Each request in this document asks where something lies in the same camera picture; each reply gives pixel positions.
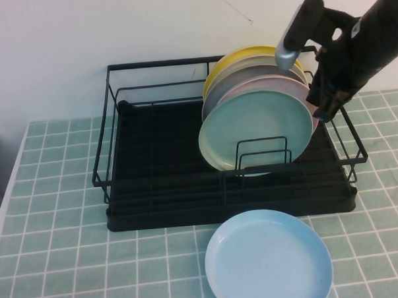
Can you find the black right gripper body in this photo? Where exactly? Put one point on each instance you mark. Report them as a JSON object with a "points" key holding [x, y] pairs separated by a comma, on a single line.
{"points": [[338, 47]]}

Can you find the yellow plate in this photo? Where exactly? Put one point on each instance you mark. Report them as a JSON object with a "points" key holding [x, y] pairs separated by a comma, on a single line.
{"points": [[234, 56]]}

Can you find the cream white plate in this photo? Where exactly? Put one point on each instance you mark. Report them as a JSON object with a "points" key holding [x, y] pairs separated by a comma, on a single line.
{"points": [[248, 61]]}

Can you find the green checked tablecloth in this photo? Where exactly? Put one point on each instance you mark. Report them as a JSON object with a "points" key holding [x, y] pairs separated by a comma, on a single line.
{"points": [[58, 260]]}

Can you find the light blue plate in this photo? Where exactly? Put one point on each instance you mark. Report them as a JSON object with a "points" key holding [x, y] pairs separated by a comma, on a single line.
{"points": [[266, 261]]}

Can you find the grey plate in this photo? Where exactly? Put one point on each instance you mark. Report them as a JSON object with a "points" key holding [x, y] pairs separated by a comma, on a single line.
{"points": [[235, 81]]}

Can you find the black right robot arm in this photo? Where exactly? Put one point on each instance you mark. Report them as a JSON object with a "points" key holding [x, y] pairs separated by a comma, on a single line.
{"points": [[382, 25]]}

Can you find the green plate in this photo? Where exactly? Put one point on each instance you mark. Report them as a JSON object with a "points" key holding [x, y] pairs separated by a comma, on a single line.
{"points": [[251, 127]]}

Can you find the black plastic drip tray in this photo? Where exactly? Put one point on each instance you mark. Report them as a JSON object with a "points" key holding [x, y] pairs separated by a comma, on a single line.
{"points": [[159, 141]]}

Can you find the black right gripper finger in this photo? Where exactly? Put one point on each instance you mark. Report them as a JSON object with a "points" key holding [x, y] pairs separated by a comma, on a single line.
{"points": [[336, 105], [315, 91]]}

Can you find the pink plate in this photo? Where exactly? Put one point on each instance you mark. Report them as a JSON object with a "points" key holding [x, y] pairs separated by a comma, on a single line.
{"points": [[275, 84]]}

